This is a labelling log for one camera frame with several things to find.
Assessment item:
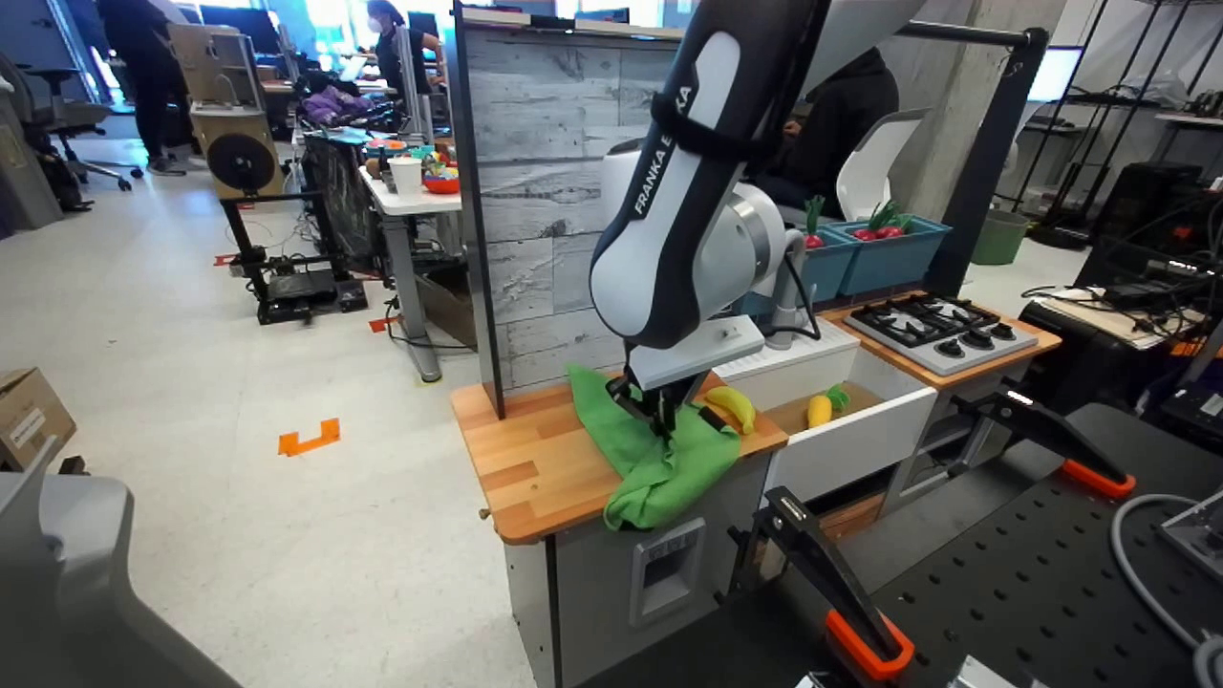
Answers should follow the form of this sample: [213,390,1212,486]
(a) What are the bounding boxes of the black orange clamp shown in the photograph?
[758,486,916,686]
[958,385,1141,502]

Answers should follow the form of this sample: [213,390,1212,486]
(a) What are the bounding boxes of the black perforated table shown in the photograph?
[588,407,1223,688]

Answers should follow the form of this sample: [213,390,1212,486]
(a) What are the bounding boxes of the blue bin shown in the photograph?
[828,217,947,297]
[802,232,855,307]

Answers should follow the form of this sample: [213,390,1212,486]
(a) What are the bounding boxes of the grey toy kitchen cabinet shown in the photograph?
[504,459,769,688]

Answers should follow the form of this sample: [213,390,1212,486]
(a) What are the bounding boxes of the green bucket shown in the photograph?
[975,213,1027,265]

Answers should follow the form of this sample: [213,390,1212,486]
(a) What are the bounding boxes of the near black orange clamp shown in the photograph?
[758,486,916,686]

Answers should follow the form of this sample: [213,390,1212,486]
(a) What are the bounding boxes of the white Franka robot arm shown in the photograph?
[588,0,925,438]

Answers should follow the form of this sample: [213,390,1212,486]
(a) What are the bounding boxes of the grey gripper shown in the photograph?
[605,314,766,438]

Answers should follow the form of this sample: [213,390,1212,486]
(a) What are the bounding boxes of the yellow toy in sink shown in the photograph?
[808,395,837,427]

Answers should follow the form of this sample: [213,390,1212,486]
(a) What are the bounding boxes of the orange floor tape marker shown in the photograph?
[277,417,346,459]

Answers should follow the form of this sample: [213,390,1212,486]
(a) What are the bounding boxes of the grey toy faucet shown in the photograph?
[769,231,821,340]

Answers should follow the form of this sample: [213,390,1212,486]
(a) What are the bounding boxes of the wooden countertop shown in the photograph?
[453,377,786,544]

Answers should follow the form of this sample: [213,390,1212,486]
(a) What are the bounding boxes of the white chair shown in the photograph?
[837,112,933,222]

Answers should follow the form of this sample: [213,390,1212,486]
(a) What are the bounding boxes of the left blue bin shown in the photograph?
[802,232,855,307]

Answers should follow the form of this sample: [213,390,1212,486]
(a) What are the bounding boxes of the white cup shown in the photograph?
[391,158,426,196]

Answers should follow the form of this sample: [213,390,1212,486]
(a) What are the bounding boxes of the black metal frame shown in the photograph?
[447,0,1054,421]

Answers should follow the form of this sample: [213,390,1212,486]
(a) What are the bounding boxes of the green toy in sink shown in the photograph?
[827,385,853,417]

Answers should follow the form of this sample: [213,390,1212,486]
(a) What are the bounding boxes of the right blue bin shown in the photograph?
[828,217,947,297]

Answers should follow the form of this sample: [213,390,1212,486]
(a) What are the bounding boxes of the standing person in background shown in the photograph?
[368,0,404,92]

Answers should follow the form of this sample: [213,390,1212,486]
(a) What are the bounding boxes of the red bowl with items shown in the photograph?
[421,158,460,196]

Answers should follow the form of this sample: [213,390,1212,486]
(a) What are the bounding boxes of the grey stone backsplash panel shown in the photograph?
[460,18,679,395]

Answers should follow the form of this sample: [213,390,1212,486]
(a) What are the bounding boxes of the yellow toy banana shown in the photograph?
[704,385,758,437]

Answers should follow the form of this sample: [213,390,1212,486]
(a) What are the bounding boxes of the green cloth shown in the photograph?
[567,368,743,533]

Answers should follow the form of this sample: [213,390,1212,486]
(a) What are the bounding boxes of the cardboard box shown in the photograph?
[0,368,77,472]

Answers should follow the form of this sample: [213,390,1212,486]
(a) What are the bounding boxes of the black office chair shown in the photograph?
[0,59,143,213]

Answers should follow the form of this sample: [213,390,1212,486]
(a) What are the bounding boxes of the seated person in black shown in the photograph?
[758,49,898,213]

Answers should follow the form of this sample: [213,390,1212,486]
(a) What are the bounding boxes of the white toy sink basin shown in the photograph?
[718,326,937,502]

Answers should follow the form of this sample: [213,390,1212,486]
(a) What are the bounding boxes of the black wheeled machine stand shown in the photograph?
[200,115,368,326]

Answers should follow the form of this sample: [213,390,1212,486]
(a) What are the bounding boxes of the far black orange clamp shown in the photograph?
[958,385,1141,502]

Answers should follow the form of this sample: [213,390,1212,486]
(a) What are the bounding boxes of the grey cable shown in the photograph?
[1107,488,1223,688]

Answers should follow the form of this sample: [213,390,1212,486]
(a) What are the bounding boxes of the toy stove top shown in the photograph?
[845,294,1037,377]

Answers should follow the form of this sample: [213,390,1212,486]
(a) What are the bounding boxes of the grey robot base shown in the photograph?
[0,442,242,688]

